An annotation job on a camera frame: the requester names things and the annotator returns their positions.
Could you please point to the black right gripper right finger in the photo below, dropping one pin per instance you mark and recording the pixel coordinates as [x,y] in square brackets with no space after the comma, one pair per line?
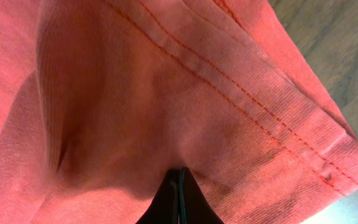
[193,206]

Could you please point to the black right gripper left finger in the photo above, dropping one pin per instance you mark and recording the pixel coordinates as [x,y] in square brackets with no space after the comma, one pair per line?
[164,206]

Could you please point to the red orange t-shirt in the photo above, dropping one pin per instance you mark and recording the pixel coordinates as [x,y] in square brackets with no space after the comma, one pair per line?
[99,99]

